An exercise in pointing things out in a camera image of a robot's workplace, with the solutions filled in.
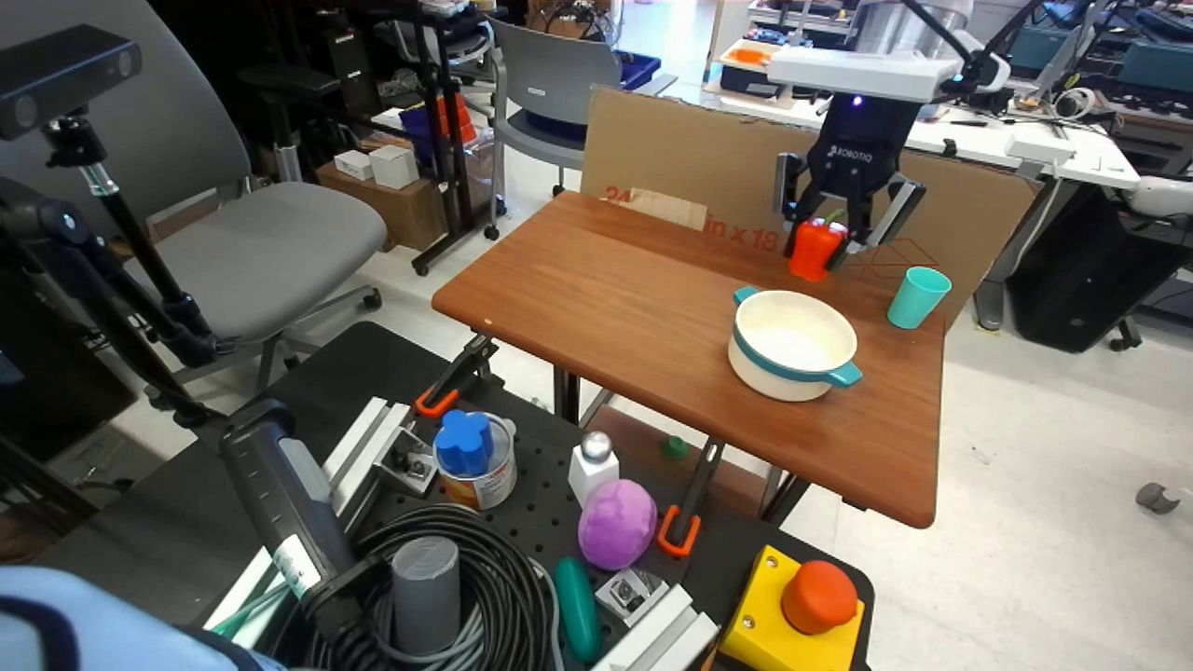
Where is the blue cap white jar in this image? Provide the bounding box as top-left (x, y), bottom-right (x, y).
top-left (434, 411), bottom-right (520, 510)

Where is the coiled black cable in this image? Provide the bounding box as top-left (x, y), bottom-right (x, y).
top-left (301, 502), bottom-right (560, 671)

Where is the grey cylinder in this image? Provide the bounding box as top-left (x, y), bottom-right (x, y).
top-left (393, 536), bottom-right (461, 655)

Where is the orange black clamp left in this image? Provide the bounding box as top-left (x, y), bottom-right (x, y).
top-left (415, 336), bottom-right (495, 416)

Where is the black power strip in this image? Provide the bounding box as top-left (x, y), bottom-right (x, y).
top-left (222, 421), bottom-right (350, 592)

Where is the black camera on tripod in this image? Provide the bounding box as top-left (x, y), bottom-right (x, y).
top-left (0, 26), bottom-right (222, 367)

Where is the grey chair in background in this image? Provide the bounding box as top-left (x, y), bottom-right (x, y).
top-left (488, 14), bottom-right (625, 201)

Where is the purple ball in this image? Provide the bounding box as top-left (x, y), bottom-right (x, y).
top-left (578, 477), bottom-right (655, 572)

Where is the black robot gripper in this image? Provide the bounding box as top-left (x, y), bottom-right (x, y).
top-left (776, 93), bottom-right (924, 256)

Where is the brown cardboard sheet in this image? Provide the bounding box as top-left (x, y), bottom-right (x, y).
top-left (583, 88), bottom-right (1032, 322)

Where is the teal handle tool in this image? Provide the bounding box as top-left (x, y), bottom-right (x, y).
top-left (552, 557), bottom-right (601, 665)

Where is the orange black clamp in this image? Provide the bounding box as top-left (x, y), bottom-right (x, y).
top-left (655, 439), bottom-right (722, 559)
top-left (415, 336), bottom-right (495, 416)

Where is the cardboard box on floor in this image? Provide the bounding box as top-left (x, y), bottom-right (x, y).
top-left (317, 137), bottom-right (447, 249)

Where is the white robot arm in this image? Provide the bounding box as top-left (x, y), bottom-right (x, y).
top-left (768, 0), bottom-right (1039, 265)

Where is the teal plastic cup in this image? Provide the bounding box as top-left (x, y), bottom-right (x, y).
top-left (889, 265), bottom-right (952, 331)

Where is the orange black clamp right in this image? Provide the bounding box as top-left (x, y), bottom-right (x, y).
top-left (655, 439), bottom-right (722, 559)

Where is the yellow box orange button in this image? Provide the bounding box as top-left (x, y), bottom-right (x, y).
top-left (721, 544), bottom-right (865, 671)

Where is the grey office chair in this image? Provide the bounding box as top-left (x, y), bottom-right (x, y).
top-left (0, 0), bottom-right (386, 346)

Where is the white bowl with teal rim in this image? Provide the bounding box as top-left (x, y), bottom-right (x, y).
top-left (729, 286), bottom-right (865, 402)

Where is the small white bottle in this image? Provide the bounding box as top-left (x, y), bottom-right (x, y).
top-left (566, 431), bottom-right (619, 502)

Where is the orange toy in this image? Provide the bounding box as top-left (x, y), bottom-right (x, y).
top-left (791, 221), bottom-right (849, 279)

